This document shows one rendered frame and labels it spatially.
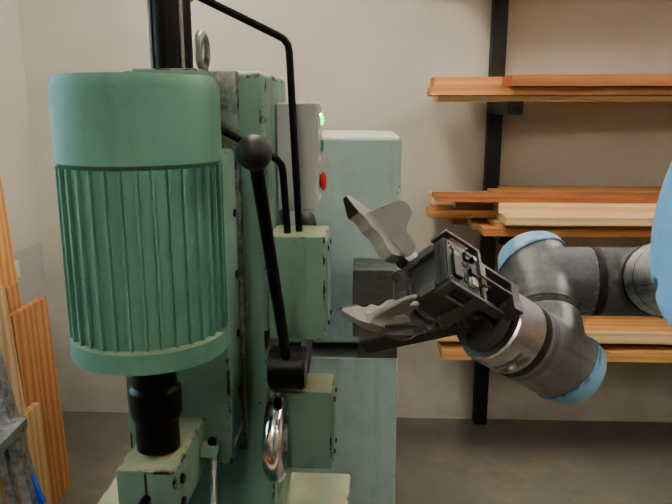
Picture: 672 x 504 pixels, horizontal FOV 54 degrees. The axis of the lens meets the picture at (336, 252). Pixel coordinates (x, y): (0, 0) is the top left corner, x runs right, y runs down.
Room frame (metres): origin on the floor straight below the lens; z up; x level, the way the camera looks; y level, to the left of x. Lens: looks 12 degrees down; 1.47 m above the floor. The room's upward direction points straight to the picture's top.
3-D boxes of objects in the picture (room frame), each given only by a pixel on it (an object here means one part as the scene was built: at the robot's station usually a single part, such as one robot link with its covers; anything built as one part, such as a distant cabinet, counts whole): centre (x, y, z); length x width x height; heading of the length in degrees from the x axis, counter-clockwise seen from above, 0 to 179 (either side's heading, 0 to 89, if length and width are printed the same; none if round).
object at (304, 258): (0.93, 0.05, 1.22); 0.09 x 0.08 x 0.15; 177
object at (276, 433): (0.85, 0.08, 1.02); 0.12 x 0.03 x 0.12; 177
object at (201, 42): (1.01, 0.20, 1.55); 0.06 x 0.02 x 0.07; 177
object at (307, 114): (1.04, 0.06, 1.40); 0.10 x 0.06 x 0.16; 177
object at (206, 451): (0.78, 0.17, 1.00); 0.02 x 0.02 x 0.10; 87
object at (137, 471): (0.74, 0.21, 1.03); 0.14 x 0.07 x 0.09; 177
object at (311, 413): (0.90, 0.05, 1.02); 0.09 x 0.07 x 0.12; 87
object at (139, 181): (0.72, 0.21, 1.35); 0.18 x 0.18 x 0.31
